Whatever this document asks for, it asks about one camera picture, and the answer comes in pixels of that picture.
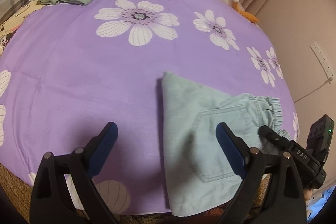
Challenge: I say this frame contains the light blue denim pants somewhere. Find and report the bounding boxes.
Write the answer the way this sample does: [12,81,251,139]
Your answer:
[162,72,290,217]

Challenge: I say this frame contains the white power strip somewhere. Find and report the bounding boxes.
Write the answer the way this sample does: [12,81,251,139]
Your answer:
[310,42,335,79]

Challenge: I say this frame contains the purple floral bedsheet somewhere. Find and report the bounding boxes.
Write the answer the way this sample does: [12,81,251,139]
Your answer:
[1,0,297,214]

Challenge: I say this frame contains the cartoon print yellow cloth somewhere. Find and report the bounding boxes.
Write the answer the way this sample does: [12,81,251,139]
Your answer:
[0,1,44,55]

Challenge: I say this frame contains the white cable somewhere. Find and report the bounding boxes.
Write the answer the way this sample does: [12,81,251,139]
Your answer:
[293,76,333,104]

